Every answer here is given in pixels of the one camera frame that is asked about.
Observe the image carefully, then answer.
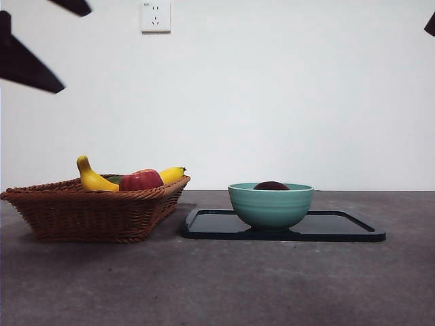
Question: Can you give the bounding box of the black rectangular tray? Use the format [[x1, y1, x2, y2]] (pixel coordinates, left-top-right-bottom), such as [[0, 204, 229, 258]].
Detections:
[[179, 208, 387, 243]]

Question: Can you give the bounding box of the white wall socket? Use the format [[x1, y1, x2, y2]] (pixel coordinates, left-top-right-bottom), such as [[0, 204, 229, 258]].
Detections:
[[141, 1, 172, 35]]

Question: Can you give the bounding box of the yellow banana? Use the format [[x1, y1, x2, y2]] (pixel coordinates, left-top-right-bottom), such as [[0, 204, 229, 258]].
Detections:
[[76, 156, 188, 192]]

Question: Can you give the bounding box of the brown wicker basket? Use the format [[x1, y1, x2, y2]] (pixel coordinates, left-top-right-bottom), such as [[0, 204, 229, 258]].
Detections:
[[0, 174, 192, 244]]

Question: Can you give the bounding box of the dark purple plum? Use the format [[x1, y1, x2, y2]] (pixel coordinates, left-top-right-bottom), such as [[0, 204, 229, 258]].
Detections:
[[253, 181, 291, 192]]

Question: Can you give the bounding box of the teal ribbed bowl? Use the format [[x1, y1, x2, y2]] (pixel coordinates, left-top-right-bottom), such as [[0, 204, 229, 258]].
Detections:
[[227, 182, 315, 234]]

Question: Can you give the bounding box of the red apple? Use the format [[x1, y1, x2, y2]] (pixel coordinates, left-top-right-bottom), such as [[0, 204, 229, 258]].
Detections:
[[118, 169, 165, 192]]

